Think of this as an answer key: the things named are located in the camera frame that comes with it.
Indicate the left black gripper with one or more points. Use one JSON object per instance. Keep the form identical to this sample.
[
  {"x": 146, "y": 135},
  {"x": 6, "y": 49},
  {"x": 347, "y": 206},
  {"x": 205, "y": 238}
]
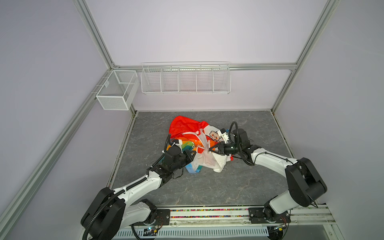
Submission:
[{"x": 189, "y": 158}]

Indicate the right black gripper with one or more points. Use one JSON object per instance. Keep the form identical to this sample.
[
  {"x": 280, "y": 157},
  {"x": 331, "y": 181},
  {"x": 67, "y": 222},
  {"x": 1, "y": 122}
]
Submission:
[{"x": 221, "y": 147}]

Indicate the rainbow red kids jacket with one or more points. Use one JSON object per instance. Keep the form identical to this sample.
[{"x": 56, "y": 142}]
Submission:
[{"x": 202, "y": 138}]

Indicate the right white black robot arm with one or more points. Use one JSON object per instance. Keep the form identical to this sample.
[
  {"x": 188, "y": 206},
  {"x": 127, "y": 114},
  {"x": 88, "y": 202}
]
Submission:
[{"x": 305, "y": 185}]

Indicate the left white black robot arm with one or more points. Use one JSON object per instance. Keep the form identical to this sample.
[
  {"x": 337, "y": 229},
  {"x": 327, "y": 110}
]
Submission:
[{"x": 112, "y": 210}]

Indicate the white vent grille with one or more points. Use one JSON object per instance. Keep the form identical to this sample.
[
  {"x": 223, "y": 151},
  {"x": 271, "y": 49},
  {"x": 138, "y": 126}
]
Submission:
[{"x": 203, "y": 233}]

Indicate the small white mesh basket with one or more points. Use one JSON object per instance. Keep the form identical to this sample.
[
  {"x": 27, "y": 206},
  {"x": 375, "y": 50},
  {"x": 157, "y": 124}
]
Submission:
[{"x": 118, "y": 90}]

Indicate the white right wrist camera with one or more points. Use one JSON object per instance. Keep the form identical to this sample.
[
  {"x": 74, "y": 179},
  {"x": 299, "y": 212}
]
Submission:
[{"x": 224, "y": 136}]

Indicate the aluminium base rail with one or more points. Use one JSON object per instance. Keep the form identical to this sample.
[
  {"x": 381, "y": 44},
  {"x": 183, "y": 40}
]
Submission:
[{"x": 190, "y": 216}]

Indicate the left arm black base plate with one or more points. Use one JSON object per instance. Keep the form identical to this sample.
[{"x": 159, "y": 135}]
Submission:
[{"x": 160, "y": 217}]

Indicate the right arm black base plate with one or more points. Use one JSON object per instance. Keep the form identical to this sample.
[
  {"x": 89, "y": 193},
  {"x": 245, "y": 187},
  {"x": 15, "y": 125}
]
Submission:
[{"x": 265, "y": 215}]

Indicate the long white wire basket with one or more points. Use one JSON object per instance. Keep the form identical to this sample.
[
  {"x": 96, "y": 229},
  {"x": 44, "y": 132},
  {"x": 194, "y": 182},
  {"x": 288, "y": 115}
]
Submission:
[{"x": 186, "y": 78}]

